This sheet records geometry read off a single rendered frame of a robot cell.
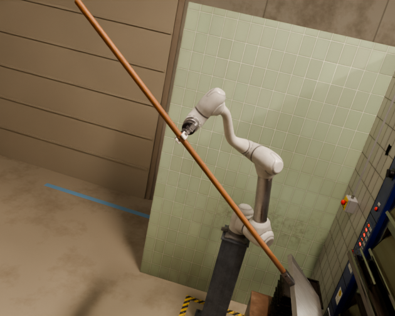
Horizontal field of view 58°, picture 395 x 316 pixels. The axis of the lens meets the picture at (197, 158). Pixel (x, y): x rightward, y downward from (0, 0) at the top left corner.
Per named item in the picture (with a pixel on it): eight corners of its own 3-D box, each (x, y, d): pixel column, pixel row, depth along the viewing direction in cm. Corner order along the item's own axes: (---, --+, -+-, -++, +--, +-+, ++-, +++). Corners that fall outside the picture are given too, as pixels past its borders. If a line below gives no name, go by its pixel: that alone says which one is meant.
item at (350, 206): (350, 207, 275) (355, 196, 271) (353, 214, 265) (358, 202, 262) (340, 205, 275) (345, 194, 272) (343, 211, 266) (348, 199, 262)
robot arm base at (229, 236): (222, 224, 292) (224, 219, 290) (248, 232, 289) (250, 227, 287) (218, 236, 276) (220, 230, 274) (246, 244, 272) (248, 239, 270)
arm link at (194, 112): (179, 124, 203) (193, 107, 198) (184, 118, 217) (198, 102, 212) (193, 136, 204) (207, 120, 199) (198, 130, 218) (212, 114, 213)
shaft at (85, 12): (72, 1, 163) (76, -3, 162) (75, 2, 165) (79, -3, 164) (281, 274, 192) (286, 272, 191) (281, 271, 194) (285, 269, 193)
